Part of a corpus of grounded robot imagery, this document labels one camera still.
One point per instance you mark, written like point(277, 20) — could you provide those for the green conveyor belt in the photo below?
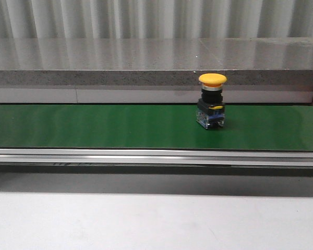
point(247, 127)

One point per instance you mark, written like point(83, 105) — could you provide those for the grey granite counter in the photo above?
point(78, 71)

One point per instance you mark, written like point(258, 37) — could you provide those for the yellow push button switch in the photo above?
point(210, 107)

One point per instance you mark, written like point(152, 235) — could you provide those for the aluminium conveyor frame rail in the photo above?
point(158, 156)

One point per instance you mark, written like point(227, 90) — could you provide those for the white pleated curtain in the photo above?
point(156, 19)

